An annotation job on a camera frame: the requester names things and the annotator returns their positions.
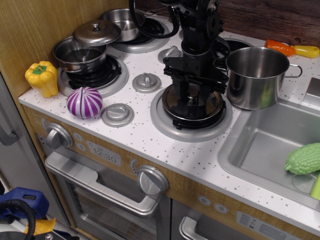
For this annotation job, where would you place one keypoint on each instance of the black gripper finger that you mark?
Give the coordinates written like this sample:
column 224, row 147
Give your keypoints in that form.
column 202, row 97
column 181, row 88

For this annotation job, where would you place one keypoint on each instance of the grey stove knob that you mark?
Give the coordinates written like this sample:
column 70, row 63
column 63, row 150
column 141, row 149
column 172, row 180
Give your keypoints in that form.
column 117, row 115
column 146, row 83
column 168, row 53

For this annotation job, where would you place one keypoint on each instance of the grey sink basin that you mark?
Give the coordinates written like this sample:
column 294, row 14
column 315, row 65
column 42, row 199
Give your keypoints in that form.
column 259, row 142

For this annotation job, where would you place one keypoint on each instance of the grey stove knob front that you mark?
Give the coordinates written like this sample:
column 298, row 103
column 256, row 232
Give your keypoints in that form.
column 117, row 115

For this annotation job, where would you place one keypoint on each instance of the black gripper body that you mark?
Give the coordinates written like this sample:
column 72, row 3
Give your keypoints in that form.
column 195, row 67

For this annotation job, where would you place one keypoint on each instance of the steel pan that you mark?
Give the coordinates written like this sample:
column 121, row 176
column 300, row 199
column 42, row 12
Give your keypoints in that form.
column 122, row 18
column 77, row 58

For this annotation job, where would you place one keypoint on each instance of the steel lid on pan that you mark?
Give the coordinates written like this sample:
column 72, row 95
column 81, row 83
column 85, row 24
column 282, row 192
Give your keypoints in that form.
column 97, row 33

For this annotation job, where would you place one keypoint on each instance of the front left black burner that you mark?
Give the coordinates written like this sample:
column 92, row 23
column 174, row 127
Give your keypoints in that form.
column 110, row 78

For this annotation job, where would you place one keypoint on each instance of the steel pot lid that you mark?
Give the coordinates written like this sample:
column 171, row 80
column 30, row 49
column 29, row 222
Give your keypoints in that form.
column 215, row 105

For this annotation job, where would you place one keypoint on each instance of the steel pan back left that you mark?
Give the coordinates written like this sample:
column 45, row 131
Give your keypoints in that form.
column 122, row 18

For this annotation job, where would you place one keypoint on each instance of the back left black burner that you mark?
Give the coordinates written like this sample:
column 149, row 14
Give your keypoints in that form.
column 144, row 44

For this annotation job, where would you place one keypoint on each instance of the yellow toy bell pepper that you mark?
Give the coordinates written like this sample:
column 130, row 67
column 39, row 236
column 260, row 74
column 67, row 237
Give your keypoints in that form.
column 43, row 77

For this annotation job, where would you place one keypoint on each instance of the front right black burner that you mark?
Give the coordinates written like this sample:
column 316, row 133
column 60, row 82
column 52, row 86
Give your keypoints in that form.
column 190, row 131

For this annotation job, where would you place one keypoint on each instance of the grey dishwasher handle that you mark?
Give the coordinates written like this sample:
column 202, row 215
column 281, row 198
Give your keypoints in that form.
column 187, row 229

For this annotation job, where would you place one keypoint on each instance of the light green toy piece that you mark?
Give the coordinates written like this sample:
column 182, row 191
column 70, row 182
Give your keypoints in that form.
column 315, row 191

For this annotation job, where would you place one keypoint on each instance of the tall steel pot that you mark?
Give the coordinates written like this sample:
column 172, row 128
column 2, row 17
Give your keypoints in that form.
column 255, row 77

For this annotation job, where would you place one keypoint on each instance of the grey faucet base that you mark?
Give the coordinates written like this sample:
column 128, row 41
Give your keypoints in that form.
column 312, row 95

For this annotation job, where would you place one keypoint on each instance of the left grey oven dial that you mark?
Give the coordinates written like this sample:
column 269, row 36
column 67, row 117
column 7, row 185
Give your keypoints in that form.
column 57, row 136

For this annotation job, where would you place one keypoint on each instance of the yellow toy squash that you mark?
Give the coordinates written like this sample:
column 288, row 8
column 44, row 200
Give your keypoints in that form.
column 308, row 51

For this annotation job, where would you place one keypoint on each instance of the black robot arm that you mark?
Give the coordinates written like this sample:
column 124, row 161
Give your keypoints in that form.
column 200, row 22

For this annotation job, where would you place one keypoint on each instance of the green toy bitter gourd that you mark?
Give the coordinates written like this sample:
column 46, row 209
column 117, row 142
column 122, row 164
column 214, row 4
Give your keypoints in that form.
column 304, row 160

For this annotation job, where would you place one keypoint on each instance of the grey oven dial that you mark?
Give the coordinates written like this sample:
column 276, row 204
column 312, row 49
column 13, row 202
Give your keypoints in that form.
column 151, row 181
column 57, row 136

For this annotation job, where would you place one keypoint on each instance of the black burner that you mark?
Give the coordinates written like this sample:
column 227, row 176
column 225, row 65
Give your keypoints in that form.
column 190, row 131
column 110, row 78
column 237, row 44
column 144, row 44

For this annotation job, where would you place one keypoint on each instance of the orange toy carrot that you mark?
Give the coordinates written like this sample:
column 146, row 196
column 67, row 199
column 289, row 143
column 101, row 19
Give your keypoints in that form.
column 280, row 47

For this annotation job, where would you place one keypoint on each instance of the back right black burner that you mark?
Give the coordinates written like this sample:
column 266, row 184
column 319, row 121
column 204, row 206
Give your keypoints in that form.
column 237, row 44

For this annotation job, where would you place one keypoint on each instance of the steel pan front left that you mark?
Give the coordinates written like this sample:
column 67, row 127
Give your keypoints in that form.
column 77, row 58

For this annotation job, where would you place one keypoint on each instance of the grey fridge handle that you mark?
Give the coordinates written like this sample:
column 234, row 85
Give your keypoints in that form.
column 9, row 125

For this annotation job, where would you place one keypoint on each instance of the purple striped toy onion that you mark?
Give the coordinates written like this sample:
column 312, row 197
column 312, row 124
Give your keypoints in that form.
column 84, row 102

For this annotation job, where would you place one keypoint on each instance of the grey stove knob middle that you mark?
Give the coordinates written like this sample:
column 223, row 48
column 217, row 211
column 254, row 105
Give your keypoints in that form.
column 146, row 83

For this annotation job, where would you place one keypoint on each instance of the grey stove knob back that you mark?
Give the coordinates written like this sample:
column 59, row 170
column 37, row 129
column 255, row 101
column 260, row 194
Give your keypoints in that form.
column 168, row 53

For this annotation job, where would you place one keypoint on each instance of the blue device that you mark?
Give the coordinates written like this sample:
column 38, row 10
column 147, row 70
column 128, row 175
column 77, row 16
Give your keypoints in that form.
column 27, row 201

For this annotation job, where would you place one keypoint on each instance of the right grey oven dial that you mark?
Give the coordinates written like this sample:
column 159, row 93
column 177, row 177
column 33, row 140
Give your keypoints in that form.
column 151, row 181

